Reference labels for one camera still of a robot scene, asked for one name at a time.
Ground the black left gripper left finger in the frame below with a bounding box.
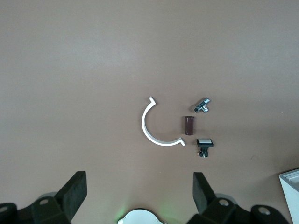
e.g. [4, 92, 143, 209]
[0, 171, 88, 224]

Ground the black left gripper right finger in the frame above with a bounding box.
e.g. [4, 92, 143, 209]
[186, 172, 290, 224]

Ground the black white rectangular push button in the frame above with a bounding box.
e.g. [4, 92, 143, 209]
[195, 138, 214, 159]

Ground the white drawer cabinet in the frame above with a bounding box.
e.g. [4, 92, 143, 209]
[278, 167, 299, 224]

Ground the brown terminal block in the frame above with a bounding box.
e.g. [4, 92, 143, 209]
[184, 115, 195, 136]

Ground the chrome valve fitting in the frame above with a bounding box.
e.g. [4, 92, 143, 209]
[193, 97, 211, 114]

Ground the white semicircular pipe clamp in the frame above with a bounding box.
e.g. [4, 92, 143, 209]
[141, 96, 187, 147]

